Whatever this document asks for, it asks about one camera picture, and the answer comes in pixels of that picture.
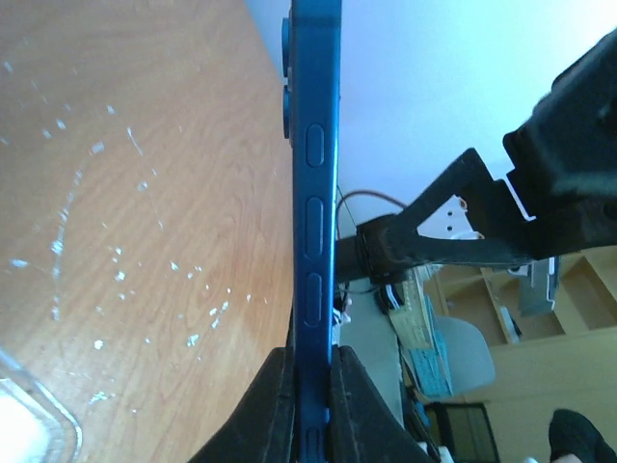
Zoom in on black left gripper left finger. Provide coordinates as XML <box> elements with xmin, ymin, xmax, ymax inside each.
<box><xmin>186</xmin><ymin>308</ymin><xmax>296</xmax><ymax>463</ymax></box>

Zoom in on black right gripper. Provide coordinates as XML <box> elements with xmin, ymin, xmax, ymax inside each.
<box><xmin>354</xmin><ymin>32</ymin><xmax>616</xmax><ymax>281</ymax></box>

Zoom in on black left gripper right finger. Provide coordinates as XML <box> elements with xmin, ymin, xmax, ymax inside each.
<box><xmin>328</xmin><ymin>346</ymin><xmax>431</xmax><ymax>463</ymax></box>

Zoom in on black phone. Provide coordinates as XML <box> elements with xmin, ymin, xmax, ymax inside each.
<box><xmin>282</xmin><ymin>1</ymin><xmax>342</xmax><ymax>462</ymax></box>

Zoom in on clear case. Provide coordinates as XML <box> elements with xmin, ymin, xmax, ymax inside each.
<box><xmin>1</xmin><ymin>351</ymin><xmax>83</xmax><ymax>462</ymax></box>

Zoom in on grey office chair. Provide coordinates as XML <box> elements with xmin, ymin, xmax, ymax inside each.
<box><xmin>424</xmin><ymin>316</ymin><xmax>496</xmax><ymax>399</ymax></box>

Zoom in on wooden shelf unit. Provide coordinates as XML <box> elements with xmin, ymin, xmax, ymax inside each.
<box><xmin>424</xmin><ymin>247</ymin><xmax>616</xmax><ymax>346</ymax></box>

